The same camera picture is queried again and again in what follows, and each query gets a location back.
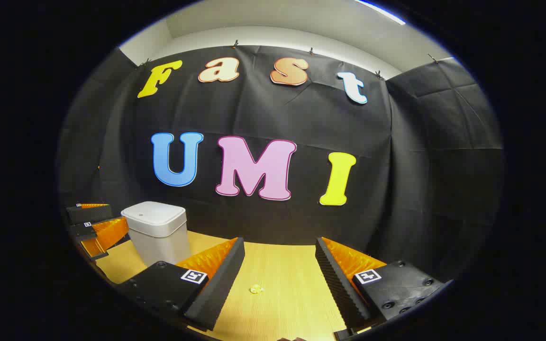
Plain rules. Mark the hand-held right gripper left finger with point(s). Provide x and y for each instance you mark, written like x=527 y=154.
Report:
x=221 y=284

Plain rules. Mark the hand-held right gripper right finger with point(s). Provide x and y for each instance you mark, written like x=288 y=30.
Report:
x=339 y=284

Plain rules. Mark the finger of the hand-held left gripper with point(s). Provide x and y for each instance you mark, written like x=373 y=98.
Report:
x=83 y=230
x=90 y=214

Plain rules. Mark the small yellow paper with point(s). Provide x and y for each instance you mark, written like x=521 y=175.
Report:
x=256 y=289

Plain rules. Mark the grey desktop garbage bin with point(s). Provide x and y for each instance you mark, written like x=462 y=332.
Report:
x=157 y=237

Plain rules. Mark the wooden desktop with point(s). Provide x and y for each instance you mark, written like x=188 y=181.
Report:
x=282 y=270

